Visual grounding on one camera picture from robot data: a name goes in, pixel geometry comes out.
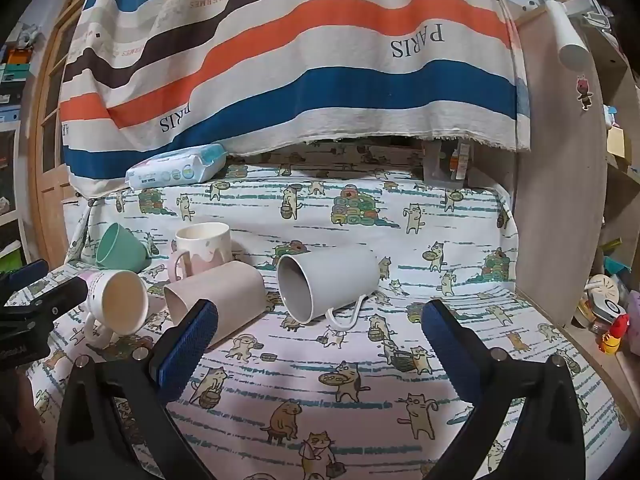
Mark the cat printed blanket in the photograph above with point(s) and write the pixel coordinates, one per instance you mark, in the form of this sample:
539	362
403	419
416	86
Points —
320	370

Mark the grey mug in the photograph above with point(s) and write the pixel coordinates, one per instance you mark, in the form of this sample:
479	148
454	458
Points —
330	275

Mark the wet wipes packet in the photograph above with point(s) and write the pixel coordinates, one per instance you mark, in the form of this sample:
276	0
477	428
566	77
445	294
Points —
175	167

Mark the green cup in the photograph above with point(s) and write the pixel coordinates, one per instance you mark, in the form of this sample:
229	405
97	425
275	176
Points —
117	247

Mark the stack of storage boxes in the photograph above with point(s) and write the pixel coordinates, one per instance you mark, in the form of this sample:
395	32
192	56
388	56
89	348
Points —
11	75

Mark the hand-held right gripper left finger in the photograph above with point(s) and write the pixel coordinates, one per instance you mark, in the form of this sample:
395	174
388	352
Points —
184	355

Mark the clear plastic container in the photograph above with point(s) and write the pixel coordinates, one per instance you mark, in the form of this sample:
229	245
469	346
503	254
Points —
445	162

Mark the cartoon sticker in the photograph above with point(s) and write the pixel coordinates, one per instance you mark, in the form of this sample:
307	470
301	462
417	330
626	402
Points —
583	92

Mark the wooden door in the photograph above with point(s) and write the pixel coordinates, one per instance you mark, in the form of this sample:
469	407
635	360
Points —
47	160

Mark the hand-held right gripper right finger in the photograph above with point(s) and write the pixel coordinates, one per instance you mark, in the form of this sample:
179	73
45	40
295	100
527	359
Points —
450	357

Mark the pink and white mug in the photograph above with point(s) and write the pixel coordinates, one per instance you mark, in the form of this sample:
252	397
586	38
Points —
205	250

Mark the yellow box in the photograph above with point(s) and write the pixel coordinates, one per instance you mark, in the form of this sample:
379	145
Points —
618	141

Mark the wooden shelf unit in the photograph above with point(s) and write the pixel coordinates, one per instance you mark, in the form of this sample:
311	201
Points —
555	185

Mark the striped cloth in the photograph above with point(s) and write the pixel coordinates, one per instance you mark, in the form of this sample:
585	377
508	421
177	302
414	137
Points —
300	60

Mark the beige cup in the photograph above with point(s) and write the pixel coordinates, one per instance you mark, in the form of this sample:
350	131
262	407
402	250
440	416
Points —
225	290

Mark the red and yellow toy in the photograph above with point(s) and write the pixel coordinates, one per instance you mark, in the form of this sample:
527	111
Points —
612	335

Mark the white round gadget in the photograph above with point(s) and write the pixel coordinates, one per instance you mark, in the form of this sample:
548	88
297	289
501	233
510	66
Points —
606	292

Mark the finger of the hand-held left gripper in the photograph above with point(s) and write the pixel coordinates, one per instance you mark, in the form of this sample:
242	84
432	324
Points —
25	276
55	300

